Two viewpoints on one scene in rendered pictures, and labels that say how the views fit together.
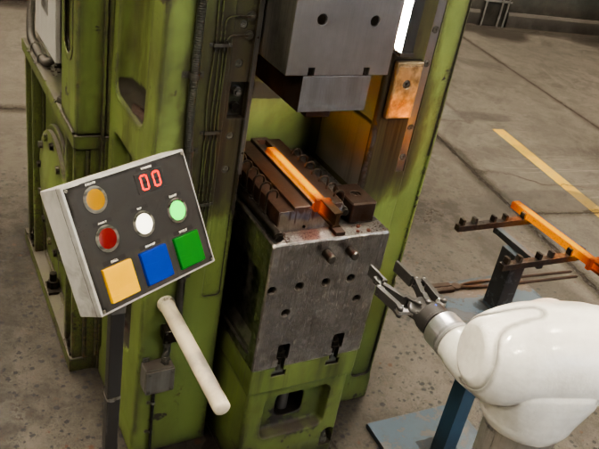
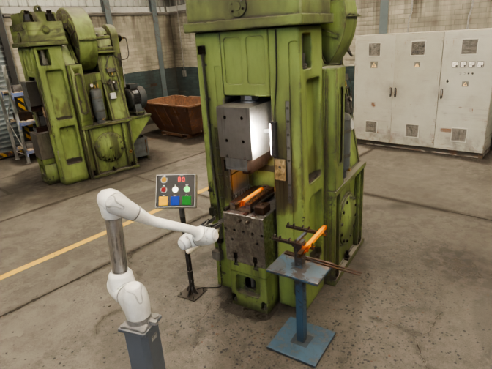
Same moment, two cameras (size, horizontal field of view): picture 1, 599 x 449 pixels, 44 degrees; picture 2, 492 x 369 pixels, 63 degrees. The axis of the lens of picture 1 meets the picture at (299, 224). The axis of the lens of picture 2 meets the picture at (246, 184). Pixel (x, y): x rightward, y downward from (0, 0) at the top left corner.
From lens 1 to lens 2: 285 cm
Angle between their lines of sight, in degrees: 59
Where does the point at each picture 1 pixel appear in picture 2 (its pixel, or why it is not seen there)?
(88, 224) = (159, 184)
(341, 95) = (239, 165)
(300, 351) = (241, 258)
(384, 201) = (287, 214)
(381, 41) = (247, 148)
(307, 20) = (222, 140)
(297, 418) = (255, 293)
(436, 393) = (336, 326)
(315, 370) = (250, 269)
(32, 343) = not seen: hidden behind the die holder
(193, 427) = not seen: hidden behind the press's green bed
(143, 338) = not seen: hidden behind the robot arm
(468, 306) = (288, 261)
